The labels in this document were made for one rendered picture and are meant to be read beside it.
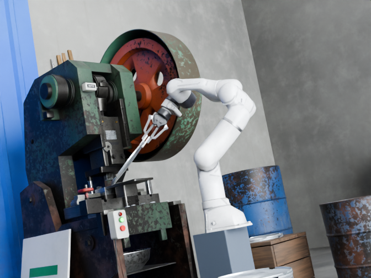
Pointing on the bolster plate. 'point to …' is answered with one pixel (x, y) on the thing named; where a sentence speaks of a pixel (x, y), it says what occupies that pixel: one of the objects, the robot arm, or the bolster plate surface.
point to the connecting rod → (101, 92)
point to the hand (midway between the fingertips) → (144, 141)
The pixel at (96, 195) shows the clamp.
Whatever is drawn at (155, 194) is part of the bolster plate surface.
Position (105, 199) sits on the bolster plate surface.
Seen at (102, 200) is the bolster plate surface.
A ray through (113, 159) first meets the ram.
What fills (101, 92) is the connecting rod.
